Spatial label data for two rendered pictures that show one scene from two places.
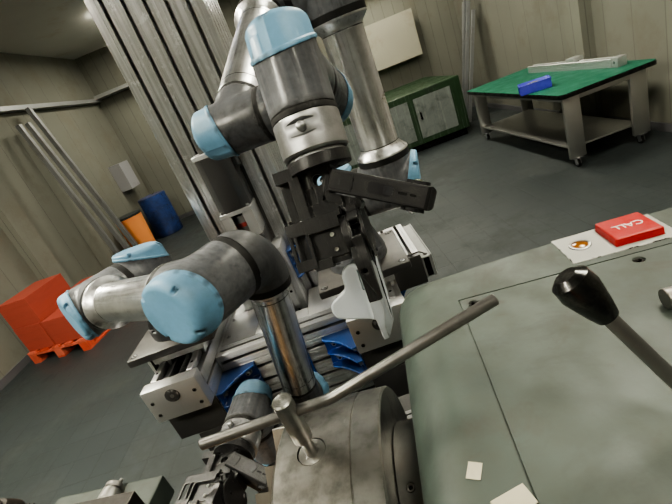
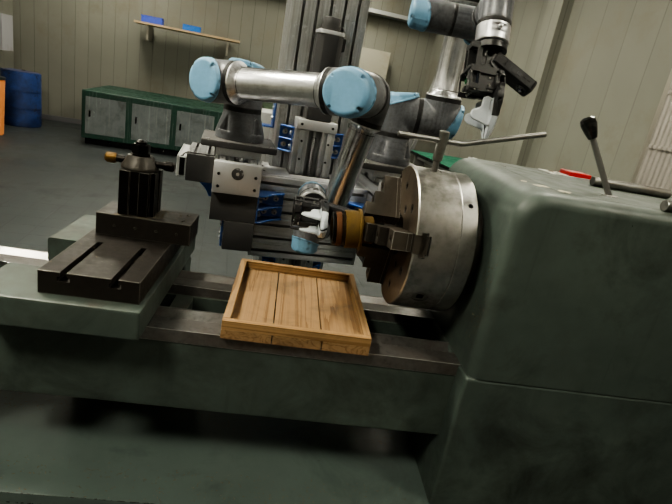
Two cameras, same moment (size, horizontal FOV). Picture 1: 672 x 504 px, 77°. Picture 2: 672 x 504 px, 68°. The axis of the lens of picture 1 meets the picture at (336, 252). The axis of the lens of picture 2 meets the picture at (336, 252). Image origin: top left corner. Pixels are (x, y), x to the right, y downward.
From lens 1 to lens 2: 0.91 m
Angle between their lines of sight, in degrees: 19
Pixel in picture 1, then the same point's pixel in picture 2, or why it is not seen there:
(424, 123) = not seen: hidden behind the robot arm
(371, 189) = (513, 69)
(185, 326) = (352, 101)
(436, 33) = (400, 88)
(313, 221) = (486, 67)
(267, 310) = (361, 137)
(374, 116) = (456, 70)
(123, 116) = not seen: outside the picture
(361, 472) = (463, 180)
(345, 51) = not seen: hidden behind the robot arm
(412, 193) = (528, 80)
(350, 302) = (481, 112)
